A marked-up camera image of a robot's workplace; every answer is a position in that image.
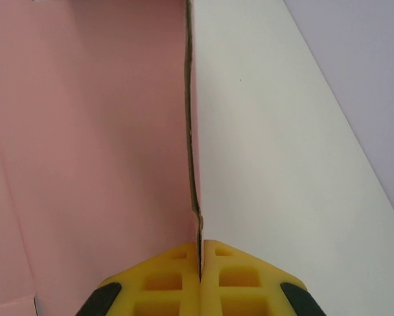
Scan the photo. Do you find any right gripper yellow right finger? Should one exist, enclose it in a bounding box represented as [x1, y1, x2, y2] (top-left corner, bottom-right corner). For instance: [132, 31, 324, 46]
[200, 239, 320, 316]

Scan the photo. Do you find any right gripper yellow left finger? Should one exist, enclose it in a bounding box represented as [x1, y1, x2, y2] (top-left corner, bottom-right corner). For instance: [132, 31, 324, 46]
[77, 242, 202, 316]

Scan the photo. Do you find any pink paper box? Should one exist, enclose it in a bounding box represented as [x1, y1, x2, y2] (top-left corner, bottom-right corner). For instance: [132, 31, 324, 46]
[0, 0, 207, 316]

